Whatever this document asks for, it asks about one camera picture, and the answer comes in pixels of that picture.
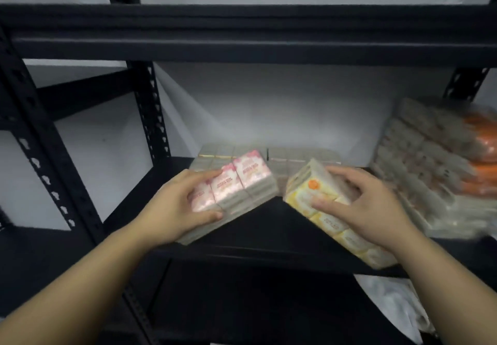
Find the person's right hand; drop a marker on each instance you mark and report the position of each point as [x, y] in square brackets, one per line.
[372, 212]

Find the person's left hand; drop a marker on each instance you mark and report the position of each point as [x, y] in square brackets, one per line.
[174, 212]

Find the person's right forearm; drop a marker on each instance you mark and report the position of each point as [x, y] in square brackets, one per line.
[446, 290]

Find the person's left forearm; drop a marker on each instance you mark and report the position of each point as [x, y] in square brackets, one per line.
[77, 290]

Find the white cloth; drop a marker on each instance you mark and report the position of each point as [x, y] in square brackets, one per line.
[396, 302]

